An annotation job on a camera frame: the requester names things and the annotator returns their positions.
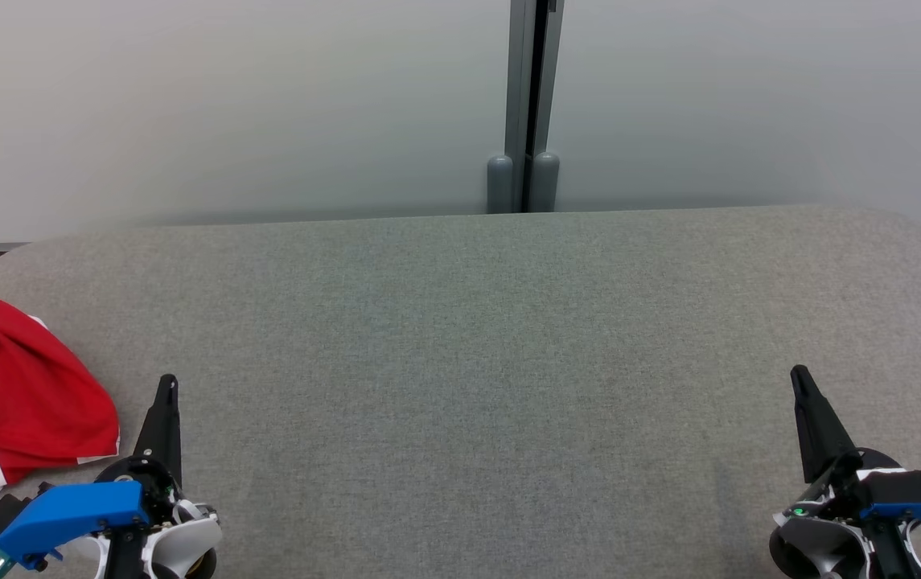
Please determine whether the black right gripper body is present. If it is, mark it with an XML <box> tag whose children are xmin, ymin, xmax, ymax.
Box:
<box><xmin>786</xmin><ymin>449</ymin><xmax>903</xmax><ymax>519</ymax></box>

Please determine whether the grey metal partition post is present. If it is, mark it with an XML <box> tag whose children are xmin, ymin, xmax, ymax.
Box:
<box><xmin>506</xmin><ymin>0</ymin><xmax>565</xmax><ymax>214</ymax></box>

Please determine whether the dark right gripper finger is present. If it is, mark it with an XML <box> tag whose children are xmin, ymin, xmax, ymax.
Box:
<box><xmin>790</xmin><ymin>364</ymin><xmax>863</xmax><ymax>483</ymax></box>

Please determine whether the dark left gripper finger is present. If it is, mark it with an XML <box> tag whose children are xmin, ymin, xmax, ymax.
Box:
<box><xmin>133</xmin><ymin>374</ymin><xmax>182</xmax><ymax>483</ymax></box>

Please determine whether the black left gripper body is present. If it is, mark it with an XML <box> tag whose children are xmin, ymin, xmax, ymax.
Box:
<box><xmin>94</xmin><ymin>457</ymin><xmax>183</xmax><ymax>524</ymax></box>

